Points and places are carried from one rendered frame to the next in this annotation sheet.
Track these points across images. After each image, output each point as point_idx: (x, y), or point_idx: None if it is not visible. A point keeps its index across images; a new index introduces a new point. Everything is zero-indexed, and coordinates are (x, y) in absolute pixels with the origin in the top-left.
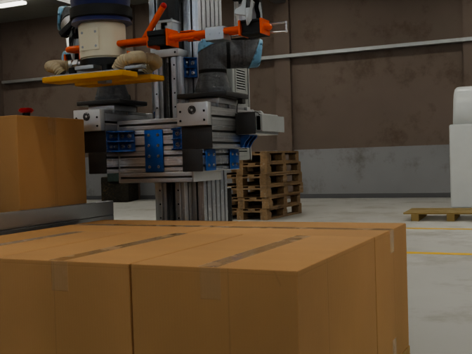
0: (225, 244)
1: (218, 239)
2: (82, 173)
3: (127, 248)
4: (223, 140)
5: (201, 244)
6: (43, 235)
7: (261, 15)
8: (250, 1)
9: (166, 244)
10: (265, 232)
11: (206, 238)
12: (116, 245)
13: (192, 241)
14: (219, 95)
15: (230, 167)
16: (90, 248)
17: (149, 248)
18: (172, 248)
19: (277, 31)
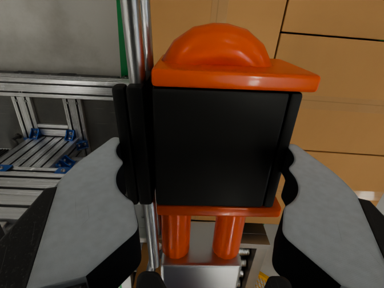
0: (368, 15)
1: (321, 42)
2: (142, 269)
3: (374, 94)
4: (33, 179)
5: (361, 40)
6: (277, 196)
7: (87, 171)
8: (381, 239)
9: (351, 75)
10: (270, 11)
11: (314, 56)
12: (352, 111)
13: (334, 59)
14: (3, 232)
15: (11, 166)
16: (371, 120)
17: (378, 76)
18: (382, 56)
19: (146, 3)
